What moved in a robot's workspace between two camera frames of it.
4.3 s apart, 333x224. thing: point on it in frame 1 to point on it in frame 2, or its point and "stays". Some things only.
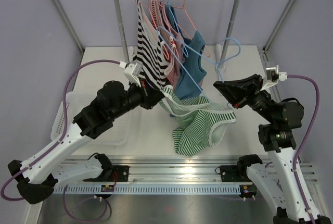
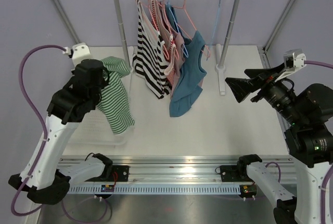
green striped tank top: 200,120 to 114,108
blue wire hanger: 181,40 stays
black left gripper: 150,96 to 104,84
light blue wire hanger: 178,64 to 216,20
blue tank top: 192,72 stays
